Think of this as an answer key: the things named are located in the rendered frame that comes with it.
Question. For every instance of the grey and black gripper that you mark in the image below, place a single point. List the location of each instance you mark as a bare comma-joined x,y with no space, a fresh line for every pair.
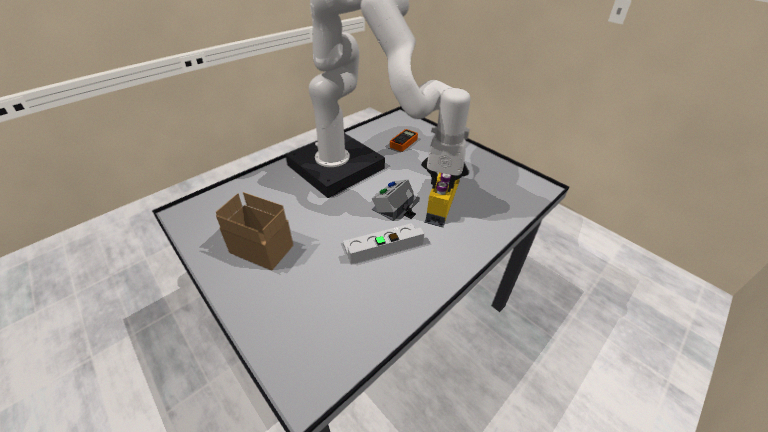
447,159

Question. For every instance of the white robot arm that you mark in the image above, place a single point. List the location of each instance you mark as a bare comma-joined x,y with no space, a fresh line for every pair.
337,55

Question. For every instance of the brown cardboard box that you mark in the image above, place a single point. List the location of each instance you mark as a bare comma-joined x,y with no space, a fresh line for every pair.
243,232

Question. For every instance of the black table edge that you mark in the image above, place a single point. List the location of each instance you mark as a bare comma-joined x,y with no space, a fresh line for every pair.
410,338

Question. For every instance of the grey button housing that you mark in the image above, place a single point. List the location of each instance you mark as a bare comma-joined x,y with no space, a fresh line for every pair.
394,199

